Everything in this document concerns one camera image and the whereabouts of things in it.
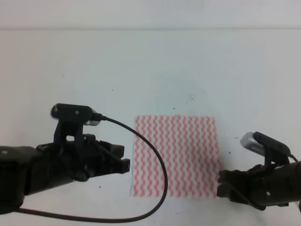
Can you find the pink white wavy striped towel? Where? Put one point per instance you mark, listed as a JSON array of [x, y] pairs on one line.
[[189, 148]]

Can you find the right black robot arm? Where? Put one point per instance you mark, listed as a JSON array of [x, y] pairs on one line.
[[239, 188]]

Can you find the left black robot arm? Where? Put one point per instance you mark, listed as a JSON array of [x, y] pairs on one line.
[[26, 170]]

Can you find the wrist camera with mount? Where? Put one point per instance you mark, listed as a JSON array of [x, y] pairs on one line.
[[71, 120], [272, 150]]

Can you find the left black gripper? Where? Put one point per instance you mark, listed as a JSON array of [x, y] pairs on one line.
[[56, 165]]

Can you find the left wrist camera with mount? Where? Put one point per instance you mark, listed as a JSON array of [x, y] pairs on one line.
[[71, 120]]

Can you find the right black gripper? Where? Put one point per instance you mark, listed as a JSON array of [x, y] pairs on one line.
[[263, 187]]

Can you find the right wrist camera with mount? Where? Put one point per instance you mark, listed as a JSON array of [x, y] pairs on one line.
[[272, 150]]

